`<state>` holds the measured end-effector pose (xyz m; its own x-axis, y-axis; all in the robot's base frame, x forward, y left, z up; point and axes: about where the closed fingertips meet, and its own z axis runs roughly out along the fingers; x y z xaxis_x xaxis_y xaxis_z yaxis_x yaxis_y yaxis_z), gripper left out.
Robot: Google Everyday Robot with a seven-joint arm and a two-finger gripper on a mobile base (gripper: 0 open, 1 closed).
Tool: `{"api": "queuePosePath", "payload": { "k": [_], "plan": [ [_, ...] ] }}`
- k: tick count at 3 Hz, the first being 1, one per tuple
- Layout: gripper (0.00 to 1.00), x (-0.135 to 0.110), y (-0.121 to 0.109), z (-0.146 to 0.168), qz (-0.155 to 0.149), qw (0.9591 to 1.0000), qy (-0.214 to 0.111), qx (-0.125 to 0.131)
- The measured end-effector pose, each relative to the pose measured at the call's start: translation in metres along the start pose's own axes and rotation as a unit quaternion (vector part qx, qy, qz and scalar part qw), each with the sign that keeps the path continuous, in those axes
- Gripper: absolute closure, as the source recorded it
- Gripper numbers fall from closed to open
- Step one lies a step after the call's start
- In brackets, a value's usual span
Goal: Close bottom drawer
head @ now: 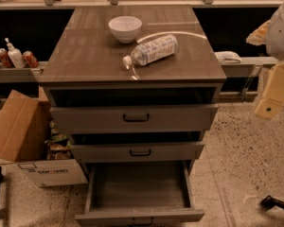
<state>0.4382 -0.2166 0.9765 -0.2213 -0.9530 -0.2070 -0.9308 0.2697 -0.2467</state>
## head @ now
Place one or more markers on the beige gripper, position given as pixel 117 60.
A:
pixel 281 35

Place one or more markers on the grey bottom drawer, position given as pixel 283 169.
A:
pixel 138 194

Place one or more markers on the grey drawer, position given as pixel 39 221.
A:
pixel 127 119
pixel 138 194
pixel 143 152

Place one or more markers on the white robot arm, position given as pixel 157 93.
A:
pixel 271 34

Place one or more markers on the grey wooden drawer cabinet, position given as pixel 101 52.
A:
pixel 86 69

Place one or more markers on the grey middle drawer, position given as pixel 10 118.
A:
pixel 143 152

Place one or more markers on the grey top drawer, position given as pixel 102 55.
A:
pixel 127 119

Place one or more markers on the white folded cloth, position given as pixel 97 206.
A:
pixel 228 57

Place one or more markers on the black object lower right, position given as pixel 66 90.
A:
pixel 269 202

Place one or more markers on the clear plastic water bottle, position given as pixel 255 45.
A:
pixel 151 51

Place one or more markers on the white ceramic bowl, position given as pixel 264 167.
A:
pixel 125 28

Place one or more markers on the snack bags in box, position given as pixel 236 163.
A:
pixel 58 145

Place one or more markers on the red soda can right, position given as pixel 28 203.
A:
pixel 30 59

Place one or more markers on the red soda can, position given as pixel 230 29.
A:
pixel 4 58
pixel 30 59

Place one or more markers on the brown cardboard box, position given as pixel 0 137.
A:
pixel 24 128

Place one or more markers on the white pump soap bottle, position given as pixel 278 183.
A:
pixel 15 55

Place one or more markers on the red soda can left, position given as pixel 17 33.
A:
pixel 4 58

